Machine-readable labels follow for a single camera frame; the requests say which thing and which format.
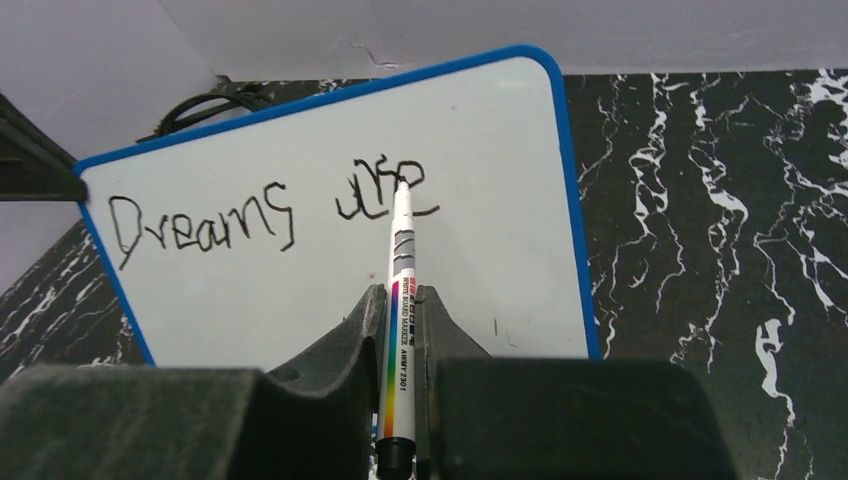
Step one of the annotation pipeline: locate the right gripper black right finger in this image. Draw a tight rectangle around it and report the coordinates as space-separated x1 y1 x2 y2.
416 286 737 479

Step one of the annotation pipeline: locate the blue framed whiteboard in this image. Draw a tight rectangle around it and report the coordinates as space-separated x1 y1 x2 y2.
74 45 599 370

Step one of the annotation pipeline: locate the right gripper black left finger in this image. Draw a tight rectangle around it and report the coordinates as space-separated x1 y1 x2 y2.
1 285 386 479

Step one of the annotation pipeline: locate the black coiled cable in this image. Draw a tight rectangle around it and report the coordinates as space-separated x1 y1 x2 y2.
135 82 276 144

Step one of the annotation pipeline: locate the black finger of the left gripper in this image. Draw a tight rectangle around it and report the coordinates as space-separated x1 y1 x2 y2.
1 97 88 202

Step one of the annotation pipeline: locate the black white marker pen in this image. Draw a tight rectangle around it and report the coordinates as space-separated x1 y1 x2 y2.
375 179 417 479

